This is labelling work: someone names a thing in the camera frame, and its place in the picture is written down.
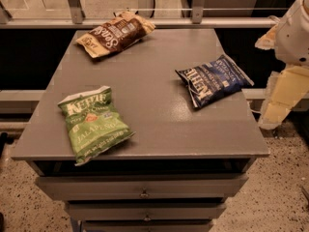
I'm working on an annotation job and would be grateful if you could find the blue Kettle chip bag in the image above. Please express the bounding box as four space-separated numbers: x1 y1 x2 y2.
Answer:
176 54 254 108

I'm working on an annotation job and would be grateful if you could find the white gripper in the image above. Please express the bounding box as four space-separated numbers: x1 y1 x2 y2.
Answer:
255 4 309 130

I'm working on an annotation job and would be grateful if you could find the bottom grey drawer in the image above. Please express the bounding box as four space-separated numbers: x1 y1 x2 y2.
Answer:
83 220 213 232

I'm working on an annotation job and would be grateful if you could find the grey drawer cabinet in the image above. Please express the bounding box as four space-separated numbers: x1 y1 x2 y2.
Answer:
11 28 270 232

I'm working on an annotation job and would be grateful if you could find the brown chip bag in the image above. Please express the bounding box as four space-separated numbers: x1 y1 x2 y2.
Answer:
76 12 155 58

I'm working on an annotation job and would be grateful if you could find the middle grey drawer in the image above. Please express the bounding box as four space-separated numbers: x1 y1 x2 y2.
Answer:
65 203 226 221

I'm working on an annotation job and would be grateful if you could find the green jalapeno chip bag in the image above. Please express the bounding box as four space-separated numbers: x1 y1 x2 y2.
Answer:
58 86 134 166

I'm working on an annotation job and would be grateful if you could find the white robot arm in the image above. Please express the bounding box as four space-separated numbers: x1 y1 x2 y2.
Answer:
255 0 309 130

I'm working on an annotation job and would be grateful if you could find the grey drawer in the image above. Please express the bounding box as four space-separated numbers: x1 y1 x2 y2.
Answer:
36 174 248 201
65 203 226 221
83 220 213 232

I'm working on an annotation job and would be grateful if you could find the metal railing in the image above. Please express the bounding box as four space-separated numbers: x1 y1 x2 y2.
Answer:
0 0 309 29

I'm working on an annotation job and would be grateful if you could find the top grey drawer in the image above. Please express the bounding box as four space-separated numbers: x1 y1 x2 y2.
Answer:
36 174 248 201

